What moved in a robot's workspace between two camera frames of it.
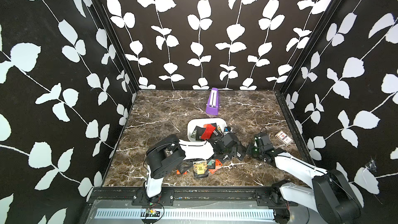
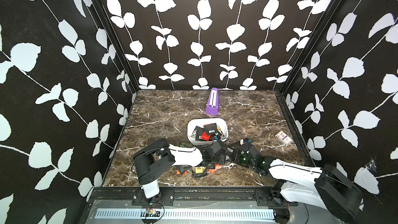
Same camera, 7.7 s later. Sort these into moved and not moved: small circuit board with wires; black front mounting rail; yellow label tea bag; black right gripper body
Moved: black right gripper body
Not moved: black front mounting rail; small circuit board with wires; yellow label tea bag
